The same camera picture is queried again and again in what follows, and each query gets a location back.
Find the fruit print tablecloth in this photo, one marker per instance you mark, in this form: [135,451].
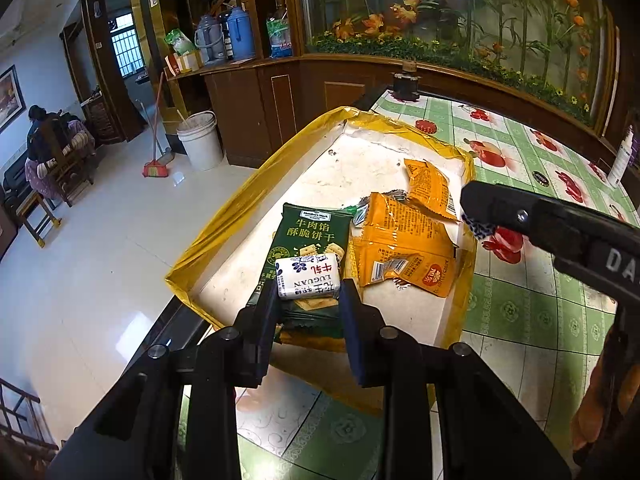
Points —
[525,320]

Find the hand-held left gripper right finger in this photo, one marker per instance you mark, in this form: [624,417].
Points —
[360,355]

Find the green bag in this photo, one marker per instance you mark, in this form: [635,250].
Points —
[180,41]

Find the small dark jar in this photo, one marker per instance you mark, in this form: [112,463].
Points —
[405,85]

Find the glass case with artificial flowers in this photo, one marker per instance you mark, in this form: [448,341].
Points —
[450,10]

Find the framed wall picture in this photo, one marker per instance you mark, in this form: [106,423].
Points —
[10,100]

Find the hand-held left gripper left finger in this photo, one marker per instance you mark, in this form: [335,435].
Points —
[262,340]

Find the plastic water bottle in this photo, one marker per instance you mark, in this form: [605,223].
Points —
[280,40]

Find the grey thermos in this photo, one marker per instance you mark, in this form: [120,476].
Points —
[207,40]

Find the blue thermos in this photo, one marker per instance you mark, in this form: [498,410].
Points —
[241,35]

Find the yellow tray with white lining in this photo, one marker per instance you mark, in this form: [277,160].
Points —
[320,170]

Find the orange and white box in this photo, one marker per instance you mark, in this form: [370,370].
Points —
[187,62]

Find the black round lid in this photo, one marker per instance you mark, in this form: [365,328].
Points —
[540,177]

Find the small white candy packet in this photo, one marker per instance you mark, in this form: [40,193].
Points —
[479,230]
[310,275]

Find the person's right hand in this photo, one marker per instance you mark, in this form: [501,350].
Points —
[610,390]

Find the red broom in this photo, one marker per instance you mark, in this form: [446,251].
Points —
[156,167]

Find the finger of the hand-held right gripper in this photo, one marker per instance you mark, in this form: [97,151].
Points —
[525,215]

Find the wooden cabinet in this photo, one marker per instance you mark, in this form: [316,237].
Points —
[280,105]

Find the orange snack packet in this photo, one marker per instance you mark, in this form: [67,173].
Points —
[430,187]
[400,250]

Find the white bucket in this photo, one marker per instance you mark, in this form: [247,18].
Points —
[200,145]

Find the dark green cracker packet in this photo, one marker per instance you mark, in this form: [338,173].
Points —
[310,230]

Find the white spray bottle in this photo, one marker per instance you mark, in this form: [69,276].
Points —
[620,160]

